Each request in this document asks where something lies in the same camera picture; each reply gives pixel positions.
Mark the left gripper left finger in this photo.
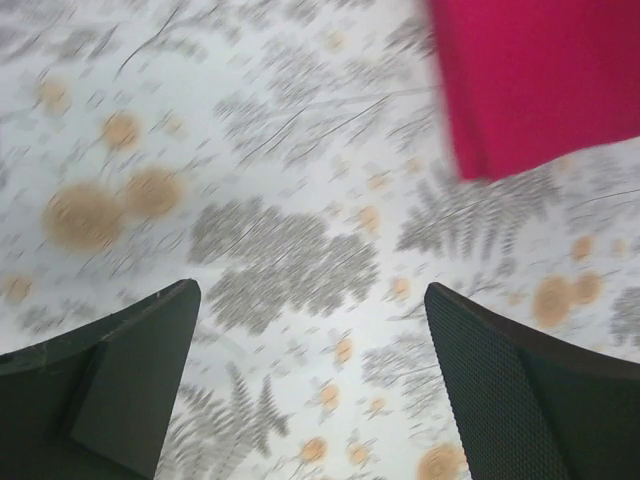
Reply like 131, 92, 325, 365
1, 279, 201, 479

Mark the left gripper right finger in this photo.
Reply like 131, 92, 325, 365
424, 283, 639, 480

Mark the red t shirt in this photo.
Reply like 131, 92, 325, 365
427, 1, 639, 180

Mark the floral patterned table mat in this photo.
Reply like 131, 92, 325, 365
1, 1, 639, 479

